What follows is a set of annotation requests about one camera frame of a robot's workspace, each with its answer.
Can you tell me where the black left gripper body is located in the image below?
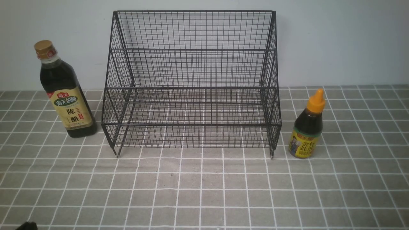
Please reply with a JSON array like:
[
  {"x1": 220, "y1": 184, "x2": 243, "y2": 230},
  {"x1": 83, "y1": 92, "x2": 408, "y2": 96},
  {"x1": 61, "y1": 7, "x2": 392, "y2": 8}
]
[{"x1": 15, "y1": 222, "x2": 38, "y2": 230}]

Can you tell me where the dark vinegar bottle gold cap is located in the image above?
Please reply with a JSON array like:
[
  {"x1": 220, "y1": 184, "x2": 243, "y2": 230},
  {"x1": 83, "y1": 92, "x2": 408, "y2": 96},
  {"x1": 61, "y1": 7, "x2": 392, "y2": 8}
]
[{"x1": 34, "y1": 40, "x2": 97, "y2": 138}]

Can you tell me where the small sauce bottle orange cap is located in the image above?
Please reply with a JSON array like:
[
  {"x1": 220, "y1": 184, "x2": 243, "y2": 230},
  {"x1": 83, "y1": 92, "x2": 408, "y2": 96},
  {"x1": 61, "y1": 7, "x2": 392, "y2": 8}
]
[{"x1": 288, "y1": 88, "x2": 326, "y2": 159}]

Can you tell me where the grey checkered tablecloth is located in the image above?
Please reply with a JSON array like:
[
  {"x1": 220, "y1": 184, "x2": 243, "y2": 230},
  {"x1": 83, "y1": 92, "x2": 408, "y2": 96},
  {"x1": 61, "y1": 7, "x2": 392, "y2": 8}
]
[{"x1": 1, "y1": 85, "x2": 408, "y2": 230}]

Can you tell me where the black wire mesh rack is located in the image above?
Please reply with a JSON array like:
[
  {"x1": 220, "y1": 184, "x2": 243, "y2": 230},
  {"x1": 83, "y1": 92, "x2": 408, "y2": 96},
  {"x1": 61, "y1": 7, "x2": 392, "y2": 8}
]
[{"x1": 101, "y1": 10, "x2": 282, "y2": 156}]

